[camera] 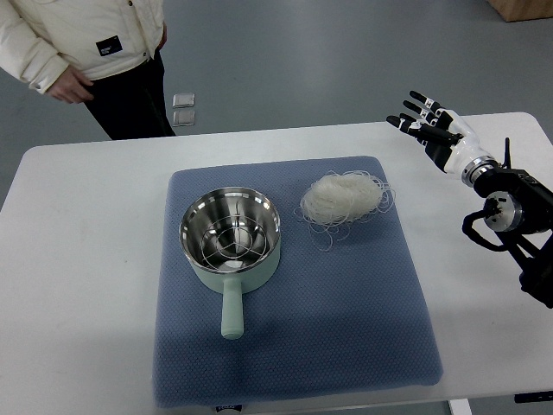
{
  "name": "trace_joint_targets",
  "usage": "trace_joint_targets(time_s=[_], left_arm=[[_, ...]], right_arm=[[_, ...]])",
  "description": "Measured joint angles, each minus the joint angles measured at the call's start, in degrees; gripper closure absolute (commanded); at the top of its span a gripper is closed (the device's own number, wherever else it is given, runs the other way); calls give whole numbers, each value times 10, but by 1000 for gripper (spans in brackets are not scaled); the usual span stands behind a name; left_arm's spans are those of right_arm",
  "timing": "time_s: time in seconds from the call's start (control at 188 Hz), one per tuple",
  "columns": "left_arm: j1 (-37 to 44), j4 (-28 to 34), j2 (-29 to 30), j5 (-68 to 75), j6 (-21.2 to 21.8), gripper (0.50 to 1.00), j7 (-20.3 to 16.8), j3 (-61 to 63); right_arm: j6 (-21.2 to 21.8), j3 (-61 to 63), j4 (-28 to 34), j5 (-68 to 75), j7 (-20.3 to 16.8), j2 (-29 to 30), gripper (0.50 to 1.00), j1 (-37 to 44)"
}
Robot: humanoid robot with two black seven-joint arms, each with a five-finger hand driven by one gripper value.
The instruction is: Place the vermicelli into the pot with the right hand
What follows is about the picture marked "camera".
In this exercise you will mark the brown cardboard box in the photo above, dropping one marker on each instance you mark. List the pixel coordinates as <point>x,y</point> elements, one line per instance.
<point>522,10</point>

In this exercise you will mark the blue quilted mat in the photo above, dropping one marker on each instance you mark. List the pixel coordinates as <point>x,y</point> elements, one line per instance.
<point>351,319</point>

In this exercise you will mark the white vermicelli bundle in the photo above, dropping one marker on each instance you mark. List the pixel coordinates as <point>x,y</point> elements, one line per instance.
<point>336,202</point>

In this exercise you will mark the upper silver floor plate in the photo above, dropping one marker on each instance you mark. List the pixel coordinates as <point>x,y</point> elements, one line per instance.
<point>183,100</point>

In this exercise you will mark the silver floor plate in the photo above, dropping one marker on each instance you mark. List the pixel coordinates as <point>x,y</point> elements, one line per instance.
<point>184,117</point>
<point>183,100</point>

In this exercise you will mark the black table bracket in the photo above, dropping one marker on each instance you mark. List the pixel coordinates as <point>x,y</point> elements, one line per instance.
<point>535,397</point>

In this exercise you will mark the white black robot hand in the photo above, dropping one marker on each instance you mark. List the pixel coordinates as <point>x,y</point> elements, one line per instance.
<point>448,140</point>

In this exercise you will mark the lower silver floor plate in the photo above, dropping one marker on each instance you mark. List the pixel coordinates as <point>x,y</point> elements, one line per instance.
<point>184,117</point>

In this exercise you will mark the person in cream jacket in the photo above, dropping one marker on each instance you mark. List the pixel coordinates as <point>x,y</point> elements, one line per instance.
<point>103,54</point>

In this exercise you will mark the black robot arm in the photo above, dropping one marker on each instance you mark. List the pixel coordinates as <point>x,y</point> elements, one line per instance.
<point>516,206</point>

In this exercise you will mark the wire steaming rack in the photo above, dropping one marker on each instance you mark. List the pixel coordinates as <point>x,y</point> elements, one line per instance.
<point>233,247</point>

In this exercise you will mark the mint green steel pot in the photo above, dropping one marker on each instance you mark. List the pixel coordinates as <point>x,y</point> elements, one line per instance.
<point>227,206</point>

